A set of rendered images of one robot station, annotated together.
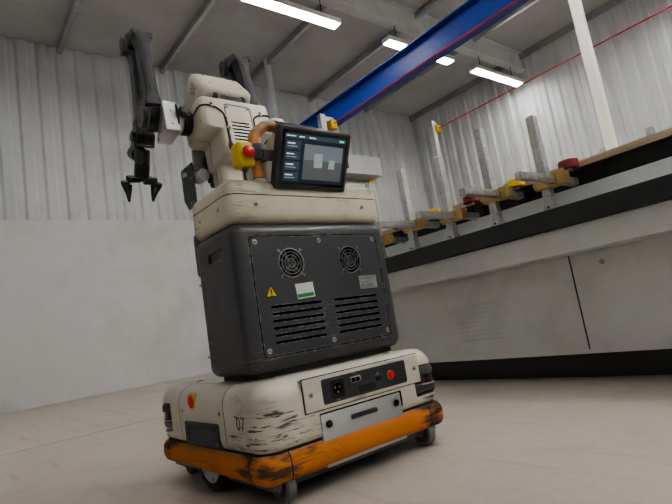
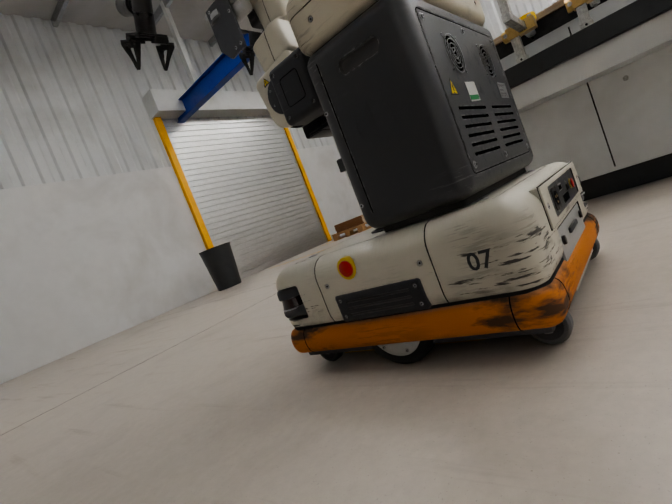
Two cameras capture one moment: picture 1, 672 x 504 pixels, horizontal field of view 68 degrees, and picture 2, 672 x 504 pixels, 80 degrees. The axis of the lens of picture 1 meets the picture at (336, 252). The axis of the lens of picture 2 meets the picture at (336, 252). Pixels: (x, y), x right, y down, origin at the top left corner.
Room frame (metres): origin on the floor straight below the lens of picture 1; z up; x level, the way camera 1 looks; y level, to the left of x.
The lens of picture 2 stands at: (0.61, 0.63, 0.34)
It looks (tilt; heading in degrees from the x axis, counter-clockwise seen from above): 4 degrees down; 350
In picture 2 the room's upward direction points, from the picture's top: 21 degrees counter-clockwise
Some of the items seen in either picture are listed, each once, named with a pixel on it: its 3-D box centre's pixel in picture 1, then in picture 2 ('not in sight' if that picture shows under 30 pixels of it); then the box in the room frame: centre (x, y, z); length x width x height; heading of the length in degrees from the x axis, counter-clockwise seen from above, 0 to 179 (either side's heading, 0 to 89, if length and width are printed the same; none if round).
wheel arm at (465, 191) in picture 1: (493, 194); (520, 26); (2.12, -0.71, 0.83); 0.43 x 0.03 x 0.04; 130
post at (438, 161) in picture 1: (446, 203); not in sight; (2.38, -0.57, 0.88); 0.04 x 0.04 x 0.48; 40
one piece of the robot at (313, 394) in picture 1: (364, 380); (561, 190); (1.38, -0.02, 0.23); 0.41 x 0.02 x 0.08; 129
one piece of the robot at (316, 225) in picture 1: (291, 266); (409, 87); (1.55, 0.14, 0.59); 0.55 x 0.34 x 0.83; 129
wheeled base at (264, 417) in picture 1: (295, 406); (436, 256); (1.62, 0.20, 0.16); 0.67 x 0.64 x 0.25; 39
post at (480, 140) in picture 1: (488, 179); (507, 14); (2.19, -0.72, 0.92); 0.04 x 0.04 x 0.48; 40
